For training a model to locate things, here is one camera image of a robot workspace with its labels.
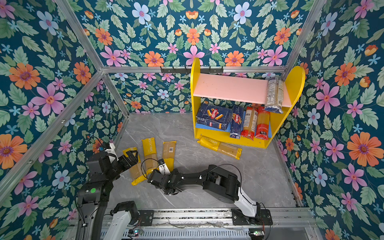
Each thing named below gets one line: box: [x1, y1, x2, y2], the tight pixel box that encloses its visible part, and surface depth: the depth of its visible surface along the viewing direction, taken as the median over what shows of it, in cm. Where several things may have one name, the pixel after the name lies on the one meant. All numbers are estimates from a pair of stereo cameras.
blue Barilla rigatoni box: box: [196, 103, 232, 131], surface depth 93 cm
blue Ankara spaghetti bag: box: [264, 78, 284, 114], surface depth 69 cm
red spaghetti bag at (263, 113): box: [255, 106, 271, 141], surface depth 93 cm
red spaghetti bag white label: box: [241, 106, 259, 141], surface depth 93 cm
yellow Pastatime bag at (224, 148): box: [197, 135, 243, 160], surface depth 100 cm
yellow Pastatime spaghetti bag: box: [141, 137, 159, 175], surface depth 98 cm
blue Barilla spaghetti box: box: [230, 105, 244, 139], surface depth 93 cm
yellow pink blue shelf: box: [190, 57, 306, 149], surface depth 92 cm
